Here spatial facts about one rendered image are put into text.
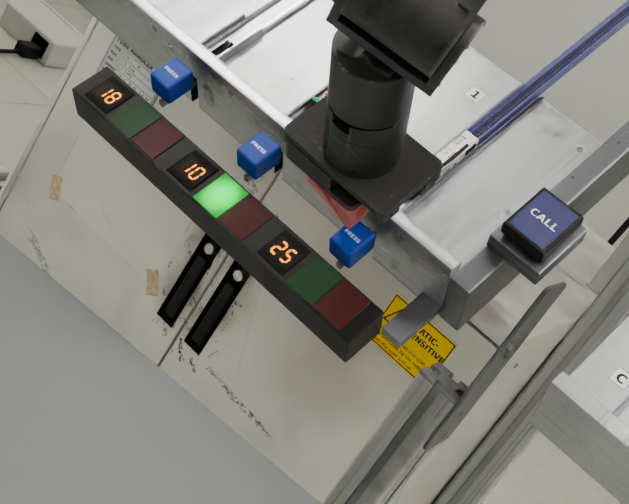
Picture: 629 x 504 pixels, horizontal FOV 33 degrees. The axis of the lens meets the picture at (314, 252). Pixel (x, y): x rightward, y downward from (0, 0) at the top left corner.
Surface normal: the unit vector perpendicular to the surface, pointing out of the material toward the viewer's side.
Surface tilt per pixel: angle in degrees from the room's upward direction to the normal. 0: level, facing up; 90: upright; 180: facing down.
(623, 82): 90
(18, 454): 0
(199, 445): 0
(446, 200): 43
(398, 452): 90
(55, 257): 90
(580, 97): 90
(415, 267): 133
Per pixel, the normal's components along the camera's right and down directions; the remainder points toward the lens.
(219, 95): -0.72, 0.58
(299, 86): 0.04, -0.53
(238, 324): -0.50, 0.07
